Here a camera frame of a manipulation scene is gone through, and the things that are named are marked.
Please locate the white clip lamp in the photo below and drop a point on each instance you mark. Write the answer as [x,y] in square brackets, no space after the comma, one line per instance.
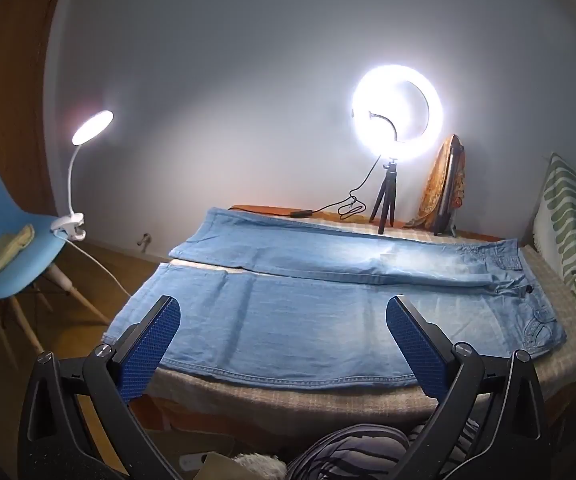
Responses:
[93,122]

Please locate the green striped pillow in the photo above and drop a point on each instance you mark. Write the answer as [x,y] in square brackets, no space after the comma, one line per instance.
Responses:
[568,210]

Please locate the grey striped clothing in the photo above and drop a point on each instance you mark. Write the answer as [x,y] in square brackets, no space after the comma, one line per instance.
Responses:
[348,452]

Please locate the folded grey tripod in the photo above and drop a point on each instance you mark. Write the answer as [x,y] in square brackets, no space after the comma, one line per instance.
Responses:
[446,200]

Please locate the wooden door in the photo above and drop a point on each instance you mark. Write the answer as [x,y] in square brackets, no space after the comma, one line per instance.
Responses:
[8,85]

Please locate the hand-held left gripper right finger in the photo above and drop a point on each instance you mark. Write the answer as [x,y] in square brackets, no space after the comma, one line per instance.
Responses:
[418,351]

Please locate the beige plaid bed cover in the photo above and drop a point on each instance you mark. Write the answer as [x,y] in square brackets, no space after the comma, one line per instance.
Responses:
[548,280]

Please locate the black gooseneck phone holder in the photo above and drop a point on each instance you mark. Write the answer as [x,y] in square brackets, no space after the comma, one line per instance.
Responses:
[390,122]

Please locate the light blue denim pants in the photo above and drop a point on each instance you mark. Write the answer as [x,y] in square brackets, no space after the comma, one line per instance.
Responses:
[278,320]

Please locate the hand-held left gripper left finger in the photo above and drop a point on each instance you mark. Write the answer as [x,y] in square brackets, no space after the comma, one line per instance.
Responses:
[149,342]

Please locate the orange bed sheet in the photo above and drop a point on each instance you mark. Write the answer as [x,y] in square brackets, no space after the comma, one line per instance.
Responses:
[248,208]

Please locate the white fluffy item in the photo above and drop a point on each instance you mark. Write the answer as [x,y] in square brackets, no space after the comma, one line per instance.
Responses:
[258,467]

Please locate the small black tripod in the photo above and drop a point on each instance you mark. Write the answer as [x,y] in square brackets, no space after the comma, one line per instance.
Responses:
[385,195]

